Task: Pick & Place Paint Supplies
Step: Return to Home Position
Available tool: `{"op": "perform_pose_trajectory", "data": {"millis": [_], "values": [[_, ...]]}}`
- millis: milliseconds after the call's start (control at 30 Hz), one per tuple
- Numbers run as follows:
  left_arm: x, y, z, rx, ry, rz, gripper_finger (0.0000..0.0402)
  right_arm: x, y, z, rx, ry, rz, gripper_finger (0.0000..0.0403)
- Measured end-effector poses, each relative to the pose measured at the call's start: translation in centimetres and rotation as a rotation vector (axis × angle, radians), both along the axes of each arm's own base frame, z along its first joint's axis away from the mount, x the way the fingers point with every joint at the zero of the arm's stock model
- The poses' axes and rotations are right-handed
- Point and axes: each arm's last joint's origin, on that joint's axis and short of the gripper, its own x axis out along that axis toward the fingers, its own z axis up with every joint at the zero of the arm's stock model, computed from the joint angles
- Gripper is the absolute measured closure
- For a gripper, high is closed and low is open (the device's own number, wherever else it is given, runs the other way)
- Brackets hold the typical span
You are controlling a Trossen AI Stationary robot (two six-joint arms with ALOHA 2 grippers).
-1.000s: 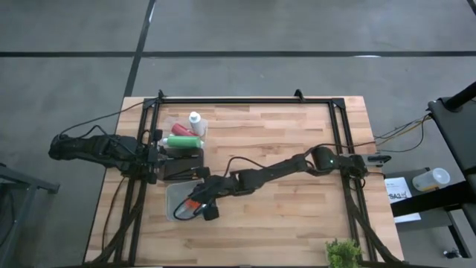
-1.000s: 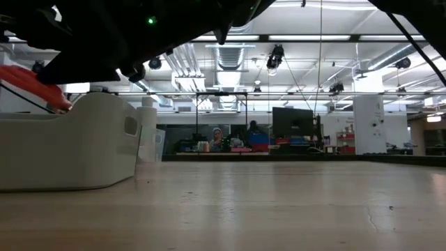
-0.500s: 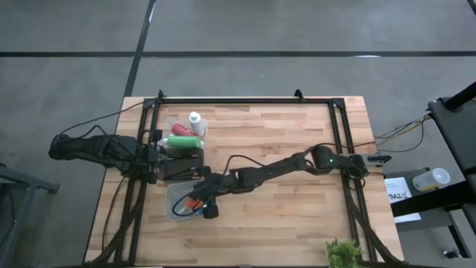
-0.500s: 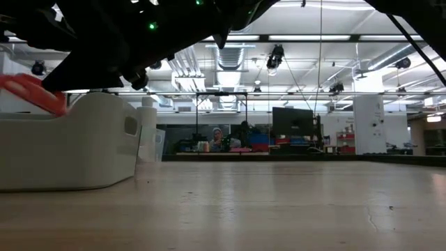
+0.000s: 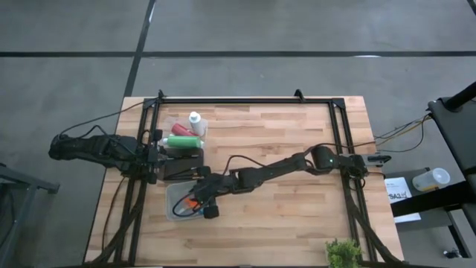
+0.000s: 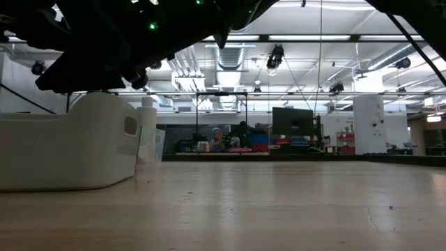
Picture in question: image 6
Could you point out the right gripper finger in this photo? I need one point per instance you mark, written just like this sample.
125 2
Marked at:
83 75
137 80

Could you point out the white paint bottle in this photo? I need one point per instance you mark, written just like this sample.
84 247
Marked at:
147 120

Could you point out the black ceiling spotlight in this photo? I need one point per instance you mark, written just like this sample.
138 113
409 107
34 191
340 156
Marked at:
38 68
403 63
275 57
156 65
336 87

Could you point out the clear plastic bin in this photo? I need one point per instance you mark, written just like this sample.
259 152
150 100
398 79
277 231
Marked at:
158 146

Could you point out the light grey plastic bin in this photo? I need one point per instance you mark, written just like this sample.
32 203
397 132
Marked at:
62 150

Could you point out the person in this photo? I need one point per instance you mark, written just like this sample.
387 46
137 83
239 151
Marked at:
217 141

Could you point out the cluttered background worktable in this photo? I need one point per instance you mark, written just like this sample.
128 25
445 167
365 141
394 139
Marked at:
223 151

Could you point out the black overhead crossbar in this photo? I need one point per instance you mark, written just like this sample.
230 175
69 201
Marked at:
313 41

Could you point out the black monitor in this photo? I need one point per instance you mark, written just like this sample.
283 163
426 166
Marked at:
292 122

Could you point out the white pillar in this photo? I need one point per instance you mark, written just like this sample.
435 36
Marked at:
369 125

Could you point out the black background station frame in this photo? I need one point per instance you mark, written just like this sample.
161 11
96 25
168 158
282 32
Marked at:
223 93

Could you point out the black aluminium table frame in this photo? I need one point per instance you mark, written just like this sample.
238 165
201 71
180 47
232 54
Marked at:
278 158

